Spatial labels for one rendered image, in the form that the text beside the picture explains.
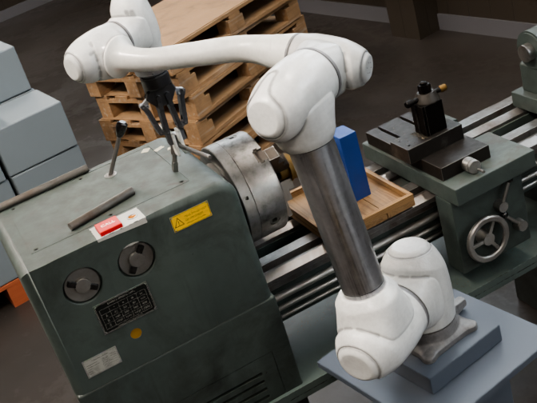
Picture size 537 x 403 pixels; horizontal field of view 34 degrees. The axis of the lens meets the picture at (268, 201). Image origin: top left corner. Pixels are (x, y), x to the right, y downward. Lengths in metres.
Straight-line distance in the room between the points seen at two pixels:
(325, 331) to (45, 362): 1.79
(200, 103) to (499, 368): 3.13
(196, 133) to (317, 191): 3.23
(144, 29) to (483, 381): 1.18
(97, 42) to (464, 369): 1.18
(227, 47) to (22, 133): 2.65
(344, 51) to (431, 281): 0.60
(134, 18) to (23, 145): 2.46
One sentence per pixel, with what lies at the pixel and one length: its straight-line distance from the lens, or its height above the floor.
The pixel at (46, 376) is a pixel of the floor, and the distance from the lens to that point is 4.21.
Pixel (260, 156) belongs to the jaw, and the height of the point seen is 1.20.
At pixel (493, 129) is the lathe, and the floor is 0.85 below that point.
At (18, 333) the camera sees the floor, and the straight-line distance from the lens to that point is 4.62.
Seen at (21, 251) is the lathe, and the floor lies 1.26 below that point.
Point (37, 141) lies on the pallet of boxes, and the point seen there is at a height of 0.75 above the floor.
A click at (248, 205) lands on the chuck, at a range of 2.49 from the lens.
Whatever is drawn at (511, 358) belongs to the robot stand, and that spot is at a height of 0.75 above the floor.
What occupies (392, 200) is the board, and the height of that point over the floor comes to 0.89.
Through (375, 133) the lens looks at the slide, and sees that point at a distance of 3.01.
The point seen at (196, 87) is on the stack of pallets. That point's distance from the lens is 5.04.
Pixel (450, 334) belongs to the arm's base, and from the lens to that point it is 2.27.
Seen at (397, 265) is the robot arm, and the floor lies 1.06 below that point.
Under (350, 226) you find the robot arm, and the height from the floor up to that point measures 1.27.
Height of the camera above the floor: 2.23
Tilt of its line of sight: 27 degrees down
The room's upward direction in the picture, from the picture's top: 17 degrees counter-clockwise
